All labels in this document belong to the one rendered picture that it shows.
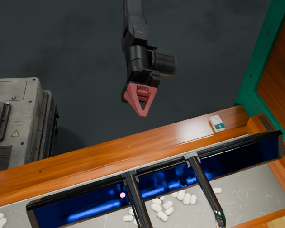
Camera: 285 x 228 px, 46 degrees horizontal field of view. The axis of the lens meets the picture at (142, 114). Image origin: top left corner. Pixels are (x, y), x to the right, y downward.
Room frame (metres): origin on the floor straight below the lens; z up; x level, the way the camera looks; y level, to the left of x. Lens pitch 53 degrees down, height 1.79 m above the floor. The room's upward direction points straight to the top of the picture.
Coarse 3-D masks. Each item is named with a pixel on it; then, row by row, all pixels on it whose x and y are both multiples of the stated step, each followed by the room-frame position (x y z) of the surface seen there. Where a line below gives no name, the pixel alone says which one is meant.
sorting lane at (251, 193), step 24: (216, 144) 0.65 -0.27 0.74; (264, 168) 0.55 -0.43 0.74; (192, 192) 0.46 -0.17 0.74; (240, 192) 0.46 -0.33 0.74; (264, 192) 0.46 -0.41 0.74; (24, 216) 0.38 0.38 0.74; (120, 216) 0.38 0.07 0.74; (168, 216) 0.38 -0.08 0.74; (192, 216) 0.38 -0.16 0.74; (240, 216) 0.38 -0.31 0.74
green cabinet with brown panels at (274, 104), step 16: (272, 0) 0.85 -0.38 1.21; (272, 16) 0.83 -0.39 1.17; (272, 32) 0.81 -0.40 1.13; (256, 48) 0.85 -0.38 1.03; (272, 48) 0.80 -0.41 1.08; (256, 64) 0.82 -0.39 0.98; (272, 64) 0.78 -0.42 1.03; (256, 80) 0.80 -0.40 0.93; (272, 80) 0.75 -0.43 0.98; (256, 96) 0.77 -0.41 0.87; (272, 96) 0.72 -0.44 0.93; (272, 112) 0.70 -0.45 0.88
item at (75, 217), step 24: (240, 144) 0.42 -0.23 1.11; (264, 144) 0.43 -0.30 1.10; (144, 168) 0.37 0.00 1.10; (168, 168) 0.36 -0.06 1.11; (216, 168) 0.38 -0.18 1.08; (240, 168) 0.38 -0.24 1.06; (72, 192) 0.30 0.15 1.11; (96, 192) 0.30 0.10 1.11; (120, 192) 0.31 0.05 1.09; (144, 192) 0.32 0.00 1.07; (168, 192) 0.32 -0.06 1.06; (48, 216) 0.26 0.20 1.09; (72, 216) 0.26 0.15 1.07; (96, 216) 0.27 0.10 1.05
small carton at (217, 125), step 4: (212, 116) 0.75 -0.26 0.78; (216, 116) 0.75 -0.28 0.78; (212, 120) 0.73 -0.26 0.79; (216, 120) 0.73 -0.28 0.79; (220, 120) 0.73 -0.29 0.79; (212, 124) 0.72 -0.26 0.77; (216, 124) 0.71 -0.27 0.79; (220, 124) 0.71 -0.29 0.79; (216, 128) 0.69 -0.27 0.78; (220, 128) 0.69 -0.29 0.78; (224, 128) 0.70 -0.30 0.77
